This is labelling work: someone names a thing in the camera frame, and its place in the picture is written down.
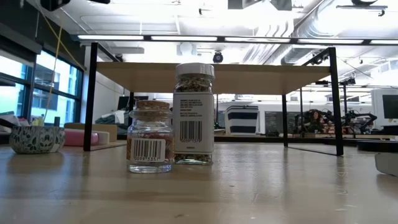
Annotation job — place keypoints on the white rectangular block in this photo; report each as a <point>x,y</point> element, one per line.
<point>104,137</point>

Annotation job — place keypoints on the patterned ceramic bowl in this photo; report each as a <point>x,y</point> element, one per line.
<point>37,140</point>

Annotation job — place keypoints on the black and white striped bin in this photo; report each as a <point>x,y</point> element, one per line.
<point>241,115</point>

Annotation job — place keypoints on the wooden shelf black metal legs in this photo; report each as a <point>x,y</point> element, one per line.
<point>248,77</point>

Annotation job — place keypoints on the brown cardboard box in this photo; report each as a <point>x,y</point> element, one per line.
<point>105,127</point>

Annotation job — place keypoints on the black metal rig frame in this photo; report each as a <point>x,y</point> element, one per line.
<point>248,139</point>

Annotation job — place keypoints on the black camera stand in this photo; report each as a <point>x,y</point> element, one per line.
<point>345,96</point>

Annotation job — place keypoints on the white lid spice jar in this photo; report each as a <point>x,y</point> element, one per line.
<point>192,118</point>

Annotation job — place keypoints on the cork lid glass jar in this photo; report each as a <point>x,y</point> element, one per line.
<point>149,137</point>

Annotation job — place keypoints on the pink box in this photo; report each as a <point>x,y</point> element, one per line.
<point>81,139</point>

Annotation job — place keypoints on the black round camera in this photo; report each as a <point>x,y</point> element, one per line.
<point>217,57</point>
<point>119,58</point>

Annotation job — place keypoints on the dark grey overhead box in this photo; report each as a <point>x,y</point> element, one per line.
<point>259,3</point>

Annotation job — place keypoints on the teal cloth pile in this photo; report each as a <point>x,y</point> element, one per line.
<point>110,118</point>

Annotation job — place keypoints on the black monitor screen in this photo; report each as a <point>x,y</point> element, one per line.
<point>390,106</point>

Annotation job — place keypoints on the black paperback book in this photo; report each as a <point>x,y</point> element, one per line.
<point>388,165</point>

